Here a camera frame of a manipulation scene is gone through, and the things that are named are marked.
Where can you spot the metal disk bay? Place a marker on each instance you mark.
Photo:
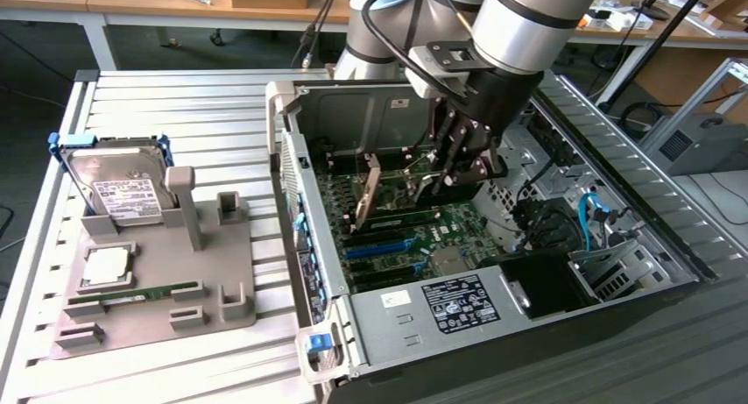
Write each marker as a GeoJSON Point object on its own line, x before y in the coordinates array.
{"type": "Point", "coordinates": [619, 268]}

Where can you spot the grey chipset heatsink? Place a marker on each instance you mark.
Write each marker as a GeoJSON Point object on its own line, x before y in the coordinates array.
{"type": "Point", "coordinates": [452, 260]}

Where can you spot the grey computer tower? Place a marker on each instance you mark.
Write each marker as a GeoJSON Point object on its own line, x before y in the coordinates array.
{"type": "Point", "coordinates": [702, 145]}

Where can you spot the grey parts rack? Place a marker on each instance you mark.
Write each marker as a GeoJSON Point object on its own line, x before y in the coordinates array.
{"type": "Point", "coordinates": [158, 259]}

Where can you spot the orange and white box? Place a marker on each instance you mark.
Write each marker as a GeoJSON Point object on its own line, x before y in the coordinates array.
{"type": "Point", "coordinates": [599, 17]}

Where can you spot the blue expansion slot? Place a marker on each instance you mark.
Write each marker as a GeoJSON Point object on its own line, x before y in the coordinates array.
{"type": "Point", "coordinates": [376, 249]}

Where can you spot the blue card retention clip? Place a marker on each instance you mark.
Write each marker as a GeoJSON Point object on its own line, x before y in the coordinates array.
{"type": "Point", "coordinates": [300, 228]}

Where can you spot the silver CPU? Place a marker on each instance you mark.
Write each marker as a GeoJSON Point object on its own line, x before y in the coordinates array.
{"type": "Point", "coordinates": [107, 267]}

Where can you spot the white small box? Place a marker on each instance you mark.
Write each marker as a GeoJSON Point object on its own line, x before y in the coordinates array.
{"type": "Point", "coordinates": [631, 22]}

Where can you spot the blue disk caddy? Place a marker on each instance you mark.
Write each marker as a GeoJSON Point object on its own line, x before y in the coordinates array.
{"type": "Point", "coordinates": [76, 141]}

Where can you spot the blue case latch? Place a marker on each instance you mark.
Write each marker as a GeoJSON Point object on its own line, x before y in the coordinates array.
{"type": "Point", "coordinates": [319, 343]}

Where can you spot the black ribbed plastic holder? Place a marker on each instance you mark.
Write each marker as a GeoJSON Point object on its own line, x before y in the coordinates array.
{"type": "Point", "coordinates": [550, 228]}

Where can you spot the green RAM stick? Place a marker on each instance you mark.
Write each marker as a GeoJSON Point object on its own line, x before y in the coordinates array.
{"type": "Point", "coordinates": [138, 294]}

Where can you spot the installed black RAM stick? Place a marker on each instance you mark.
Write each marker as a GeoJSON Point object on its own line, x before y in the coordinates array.
{"type": "Point", "coordinates": [403, 222]}

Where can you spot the green motherboard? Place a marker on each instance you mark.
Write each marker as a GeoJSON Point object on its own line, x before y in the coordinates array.
{"type": "Point", "coordinates": [462, 228]}

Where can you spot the black monitor stand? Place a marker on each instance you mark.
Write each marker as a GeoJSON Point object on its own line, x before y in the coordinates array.
{"type": "Point", "coordinates": [650, 9]}

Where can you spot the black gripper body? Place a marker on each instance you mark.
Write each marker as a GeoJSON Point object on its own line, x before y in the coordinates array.
{"type": "Point", "coordinates": [506, 97]}

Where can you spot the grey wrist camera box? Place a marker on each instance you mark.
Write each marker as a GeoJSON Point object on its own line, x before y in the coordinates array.
{"type": "Point", "coordinates": [435, 77]}

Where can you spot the metal drive cage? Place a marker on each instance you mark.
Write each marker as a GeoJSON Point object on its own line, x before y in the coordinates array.
{"type": "Point", "coordinates": [526, 167]}

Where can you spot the cluttered wooden desk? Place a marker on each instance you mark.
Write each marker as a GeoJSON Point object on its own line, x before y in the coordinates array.
{"type": "Point", "coordinates": [702, 38]}

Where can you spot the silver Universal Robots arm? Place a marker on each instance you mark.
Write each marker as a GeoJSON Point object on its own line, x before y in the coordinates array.
{"type": "Point", "coordinates": [526, 27]}

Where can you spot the graphics card with metal bracket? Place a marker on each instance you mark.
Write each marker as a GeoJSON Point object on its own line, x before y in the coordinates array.
{"type": "Point", "coordinates": [366, 193]}

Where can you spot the open PC case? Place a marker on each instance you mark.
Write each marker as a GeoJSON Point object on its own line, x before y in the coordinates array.
{"type": "Point", "coordinates": [339, 115]}

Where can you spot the silver hard disk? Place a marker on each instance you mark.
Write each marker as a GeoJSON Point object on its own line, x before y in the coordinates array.
{"type": "Point", "coordinates": [116, 189]}

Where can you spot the grey power supply unit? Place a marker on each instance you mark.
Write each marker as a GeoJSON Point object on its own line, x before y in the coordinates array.
{"type": "Point", "coordinates": [403, 329]}

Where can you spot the black expansion slot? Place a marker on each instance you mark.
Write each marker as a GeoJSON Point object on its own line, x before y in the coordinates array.
{"type": "Point", "coordinates": [374, 239]}

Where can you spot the aluminium profile frame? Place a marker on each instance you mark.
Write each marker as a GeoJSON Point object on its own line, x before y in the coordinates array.
{"type": "Point", "coordinates": [722, 77]}

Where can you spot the black tripod pole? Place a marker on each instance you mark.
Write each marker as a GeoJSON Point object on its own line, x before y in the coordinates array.
{"type": "Point", "coordinates": [655, 49]}

